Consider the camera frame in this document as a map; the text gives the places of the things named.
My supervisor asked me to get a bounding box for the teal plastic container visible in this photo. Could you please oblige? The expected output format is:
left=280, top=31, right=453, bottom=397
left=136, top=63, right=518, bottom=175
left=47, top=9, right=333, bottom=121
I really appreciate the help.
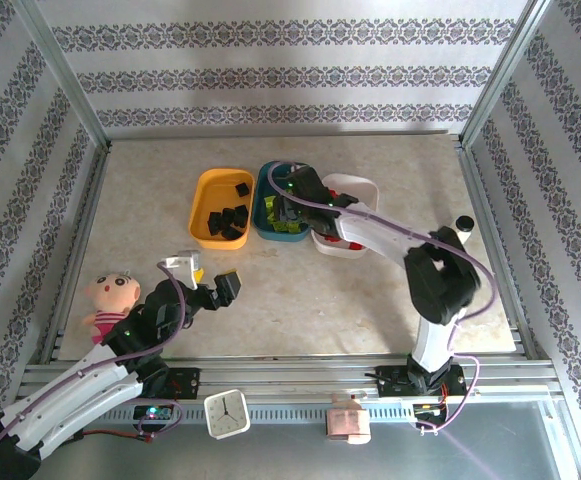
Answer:
left=251, top=160, right=321, bottom=245

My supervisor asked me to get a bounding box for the plush doll with pink dress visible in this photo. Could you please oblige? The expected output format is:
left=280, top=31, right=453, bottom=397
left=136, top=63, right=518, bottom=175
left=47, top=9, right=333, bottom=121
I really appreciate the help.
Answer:
left=80, top=269, right=144, bottom=346

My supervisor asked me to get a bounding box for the white plastic container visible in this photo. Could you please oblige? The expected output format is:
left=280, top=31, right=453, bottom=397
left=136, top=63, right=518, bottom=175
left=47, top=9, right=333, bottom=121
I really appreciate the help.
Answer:
left=310, top=172, right=381, bottom=261

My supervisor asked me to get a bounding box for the orange plastic container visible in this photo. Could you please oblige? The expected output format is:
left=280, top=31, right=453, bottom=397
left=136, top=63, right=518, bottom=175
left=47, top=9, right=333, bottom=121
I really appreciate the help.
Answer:
left=188, top=167, right=256, bottom=250

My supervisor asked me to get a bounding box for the black controller board with LEDs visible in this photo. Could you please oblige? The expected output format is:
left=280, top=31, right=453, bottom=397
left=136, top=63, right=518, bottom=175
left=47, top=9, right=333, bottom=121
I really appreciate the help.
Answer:
left=133, top=403, right=174, bottom=422

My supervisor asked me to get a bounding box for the white square clock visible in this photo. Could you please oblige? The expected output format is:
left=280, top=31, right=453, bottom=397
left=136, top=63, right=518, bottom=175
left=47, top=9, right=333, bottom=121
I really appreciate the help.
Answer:
left=203, top=388, right=251, bottom=441

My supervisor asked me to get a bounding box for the slotted metal strip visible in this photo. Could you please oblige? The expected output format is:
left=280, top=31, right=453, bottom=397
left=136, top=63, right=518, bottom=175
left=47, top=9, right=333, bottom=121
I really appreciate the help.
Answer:
left=102, top=402, right=421, bottom=425

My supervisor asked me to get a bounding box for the white bottle with black cap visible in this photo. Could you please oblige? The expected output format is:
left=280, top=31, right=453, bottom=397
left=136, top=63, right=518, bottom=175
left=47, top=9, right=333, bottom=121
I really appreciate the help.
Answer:
left=452, top=214, right=476, bottom=246

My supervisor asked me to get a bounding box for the pink toy house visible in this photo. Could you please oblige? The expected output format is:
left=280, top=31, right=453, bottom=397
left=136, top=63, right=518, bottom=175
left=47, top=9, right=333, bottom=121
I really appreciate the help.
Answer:
left=324, top=392, right=372, bottom=446

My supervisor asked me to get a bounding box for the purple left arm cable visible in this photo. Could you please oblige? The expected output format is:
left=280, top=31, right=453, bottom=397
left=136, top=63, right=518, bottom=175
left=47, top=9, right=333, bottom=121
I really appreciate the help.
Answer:
left=0, top=260, right=189, bottom=469

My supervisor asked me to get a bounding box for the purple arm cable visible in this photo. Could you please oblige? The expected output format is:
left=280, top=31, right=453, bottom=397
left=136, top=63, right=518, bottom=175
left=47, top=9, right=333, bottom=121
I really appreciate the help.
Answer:
left=267, top=159, right=499, bottom=361
left=0, top=260, right=189, bottom=469

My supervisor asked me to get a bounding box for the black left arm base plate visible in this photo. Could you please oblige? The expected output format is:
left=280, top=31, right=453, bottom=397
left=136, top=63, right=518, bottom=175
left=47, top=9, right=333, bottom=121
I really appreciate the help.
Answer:
left=167, top=367, right=202, bottom=400

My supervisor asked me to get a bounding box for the purple cable loop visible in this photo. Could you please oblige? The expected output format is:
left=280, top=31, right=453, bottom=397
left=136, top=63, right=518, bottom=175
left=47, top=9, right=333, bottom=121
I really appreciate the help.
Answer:
left=137, top=388, right=184, bottom=437
left=417, top=357, right=481, bottom=435

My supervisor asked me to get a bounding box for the aluminium mounting rail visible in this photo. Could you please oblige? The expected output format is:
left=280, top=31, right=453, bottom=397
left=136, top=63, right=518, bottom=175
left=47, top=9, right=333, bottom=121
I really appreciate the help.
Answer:
left=17, top=354, right=559, bottom=402

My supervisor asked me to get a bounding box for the red wire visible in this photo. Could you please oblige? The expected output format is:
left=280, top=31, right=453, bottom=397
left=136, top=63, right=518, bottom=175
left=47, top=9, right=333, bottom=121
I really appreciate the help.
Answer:
left=77, top=428, right=154, bottom=445

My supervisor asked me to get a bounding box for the metal side rail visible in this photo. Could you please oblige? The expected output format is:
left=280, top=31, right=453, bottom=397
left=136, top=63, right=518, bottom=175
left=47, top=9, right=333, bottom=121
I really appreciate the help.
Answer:
left=39, top=142, right=114, bottom=364
left=455, top=139, right=546, bottom=361

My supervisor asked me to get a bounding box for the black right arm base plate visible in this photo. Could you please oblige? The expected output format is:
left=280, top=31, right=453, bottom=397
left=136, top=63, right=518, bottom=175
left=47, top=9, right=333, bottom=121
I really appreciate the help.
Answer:
left=375, top=364, right=466, bottom=400

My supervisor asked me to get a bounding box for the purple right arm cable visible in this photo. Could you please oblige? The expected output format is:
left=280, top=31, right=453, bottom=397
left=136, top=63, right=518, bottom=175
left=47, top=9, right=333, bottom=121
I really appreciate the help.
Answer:
left=267, top=159, right=499, bottom=361

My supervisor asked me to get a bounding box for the black controller board with wires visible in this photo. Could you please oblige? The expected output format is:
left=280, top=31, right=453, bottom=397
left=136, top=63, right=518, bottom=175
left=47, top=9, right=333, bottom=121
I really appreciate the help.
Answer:
left=412, top=399, right=446, bottom=419

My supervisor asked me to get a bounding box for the metal frame post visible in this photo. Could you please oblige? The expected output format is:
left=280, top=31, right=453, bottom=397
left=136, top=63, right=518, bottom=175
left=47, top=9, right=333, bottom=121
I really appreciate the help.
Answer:
left=12, top=0, right=111, bottom=149
left=459, top=0, right=554, bottom=149

